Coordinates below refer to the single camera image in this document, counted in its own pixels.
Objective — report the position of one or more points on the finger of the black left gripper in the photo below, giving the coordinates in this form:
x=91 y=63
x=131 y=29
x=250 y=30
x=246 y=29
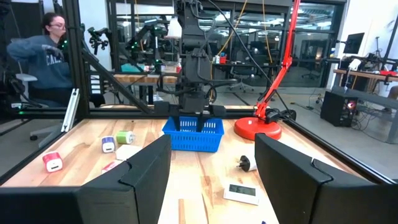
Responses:
x=176 y=122
x=201 y=121

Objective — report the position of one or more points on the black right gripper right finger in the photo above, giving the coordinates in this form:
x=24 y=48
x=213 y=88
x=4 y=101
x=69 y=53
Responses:
x=289 y=180

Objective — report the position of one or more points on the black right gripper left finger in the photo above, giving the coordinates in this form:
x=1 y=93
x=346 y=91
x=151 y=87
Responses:
x=146 y=186

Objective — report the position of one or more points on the pink white charger cube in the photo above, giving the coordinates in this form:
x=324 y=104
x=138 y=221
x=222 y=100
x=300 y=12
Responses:
x=110 y=166

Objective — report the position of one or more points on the black white charger cube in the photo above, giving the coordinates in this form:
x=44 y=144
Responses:
x=247 y=164

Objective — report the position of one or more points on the black background robot arm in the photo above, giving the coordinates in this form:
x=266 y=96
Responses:
x=96 y=39
x=149 y=40

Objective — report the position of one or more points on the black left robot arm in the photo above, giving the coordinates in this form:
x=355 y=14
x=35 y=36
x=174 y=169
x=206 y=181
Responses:
x=192 y=46

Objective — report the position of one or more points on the black office chair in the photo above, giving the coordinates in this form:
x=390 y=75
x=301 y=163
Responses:
x=244 y=73

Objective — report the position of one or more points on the white office chair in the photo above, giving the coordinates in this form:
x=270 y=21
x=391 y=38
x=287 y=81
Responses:
x=26 y=77

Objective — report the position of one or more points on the blue plastic basket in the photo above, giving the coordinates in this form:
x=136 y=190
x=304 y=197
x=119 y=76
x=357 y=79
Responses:
x=192 y=141

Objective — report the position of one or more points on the green white charger cube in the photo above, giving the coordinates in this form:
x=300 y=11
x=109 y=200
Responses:
x=124 y=137

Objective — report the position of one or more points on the purple white charger cube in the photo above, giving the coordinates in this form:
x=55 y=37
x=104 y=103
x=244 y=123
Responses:
x=108 y=144

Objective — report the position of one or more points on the wooden workbench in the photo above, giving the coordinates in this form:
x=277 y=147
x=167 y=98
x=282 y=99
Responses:
x=140 y=78

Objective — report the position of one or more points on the red desk lamp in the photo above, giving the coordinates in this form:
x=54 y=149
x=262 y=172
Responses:
x=258 y=129

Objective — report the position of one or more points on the black computer tower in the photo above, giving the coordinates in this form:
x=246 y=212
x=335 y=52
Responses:
x=337 y=109

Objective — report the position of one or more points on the red white charger cube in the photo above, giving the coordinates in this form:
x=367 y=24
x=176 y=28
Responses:
x=52 y=161

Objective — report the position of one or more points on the silver aluminium extrusion bar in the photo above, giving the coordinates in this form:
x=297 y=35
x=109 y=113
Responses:
x=71 y=109

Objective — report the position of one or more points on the grey metal bench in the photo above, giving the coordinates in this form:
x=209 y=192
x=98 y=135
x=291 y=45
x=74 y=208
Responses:
x=373 y=101

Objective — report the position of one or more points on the wooden desk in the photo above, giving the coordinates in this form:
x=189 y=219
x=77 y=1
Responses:
x=367 y=75

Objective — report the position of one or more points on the person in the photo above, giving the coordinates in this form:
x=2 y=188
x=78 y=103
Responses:
x=46 y=68

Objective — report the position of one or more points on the black monitor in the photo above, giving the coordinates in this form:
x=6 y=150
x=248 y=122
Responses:
x=354 y=43

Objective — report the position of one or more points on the white flat wall charger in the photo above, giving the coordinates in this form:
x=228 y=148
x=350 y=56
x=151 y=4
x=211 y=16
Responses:
x=127 y=152

